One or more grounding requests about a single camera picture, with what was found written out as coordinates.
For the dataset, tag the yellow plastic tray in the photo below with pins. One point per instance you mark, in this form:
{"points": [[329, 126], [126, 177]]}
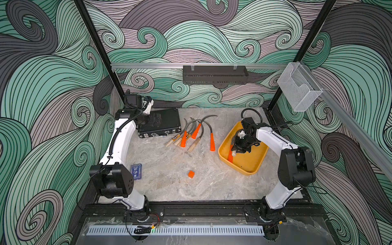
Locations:
{"points": [[245, 162]]}

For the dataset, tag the blue card pack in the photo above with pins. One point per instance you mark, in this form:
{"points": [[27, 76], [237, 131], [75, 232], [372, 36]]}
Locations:
{"points": [[136, 171]]}

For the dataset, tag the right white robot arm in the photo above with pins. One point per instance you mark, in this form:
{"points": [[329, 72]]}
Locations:
{"points": [[295, 169]]}

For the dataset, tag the black ribbed storage case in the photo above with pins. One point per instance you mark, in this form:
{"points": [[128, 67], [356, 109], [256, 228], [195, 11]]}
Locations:
{"points": [[170, 124]]}

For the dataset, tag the black wall shelf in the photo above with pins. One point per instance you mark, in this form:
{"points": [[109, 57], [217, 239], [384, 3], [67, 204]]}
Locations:
{"points": [[215, 75]]}

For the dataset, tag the white slotted cable duct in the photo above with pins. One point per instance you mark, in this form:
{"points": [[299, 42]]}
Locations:
{"points": [[220, 230]]}

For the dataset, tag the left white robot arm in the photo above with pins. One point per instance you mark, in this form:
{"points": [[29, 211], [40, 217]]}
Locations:
{"points": [[111, 179]]}

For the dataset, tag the clear acrylic wall holder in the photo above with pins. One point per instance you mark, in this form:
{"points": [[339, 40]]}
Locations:
{"points": [[299, 86]]}

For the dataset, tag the small orange block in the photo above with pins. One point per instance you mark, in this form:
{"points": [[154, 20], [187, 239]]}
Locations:
{"points": [[191, 174]]}

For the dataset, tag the wooden handle sickle with label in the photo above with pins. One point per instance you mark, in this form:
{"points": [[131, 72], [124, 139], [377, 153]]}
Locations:
{"points": [[172, 140]]}

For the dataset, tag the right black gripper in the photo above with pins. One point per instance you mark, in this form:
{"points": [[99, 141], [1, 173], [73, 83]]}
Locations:
{"points": [[236, 146]]}

